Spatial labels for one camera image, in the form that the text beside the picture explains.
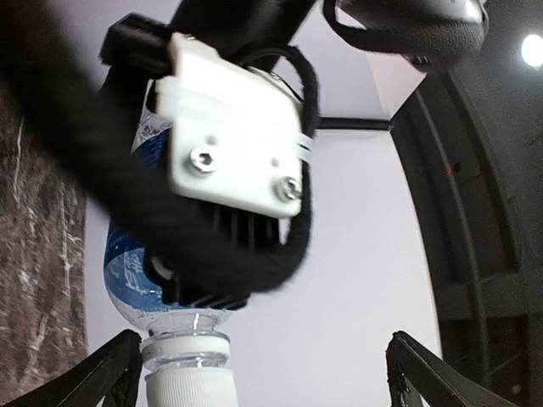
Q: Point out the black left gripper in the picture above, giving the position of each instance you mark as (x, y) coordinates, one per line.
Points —
(232, 213)

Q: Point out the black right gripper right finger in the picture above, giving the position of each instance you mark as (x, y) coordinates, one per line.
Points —
(416, 376)

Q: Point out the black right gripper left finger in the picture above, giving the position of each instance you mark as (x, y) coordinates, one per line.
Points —
(110, 376)

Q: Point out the white bottle cap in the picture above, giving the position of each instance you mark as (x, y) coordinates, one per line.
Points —
(189, 370)

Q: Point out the blue label Pocari bottle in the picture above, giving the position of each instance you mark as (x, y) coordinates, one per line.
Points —
(132, 276)

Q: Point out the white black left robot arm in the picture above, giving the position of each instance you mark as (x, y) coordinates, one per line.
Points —
(78, 128)

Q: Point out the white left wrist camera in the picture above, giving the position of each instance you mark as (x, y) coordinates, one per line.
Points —
(236, 137)

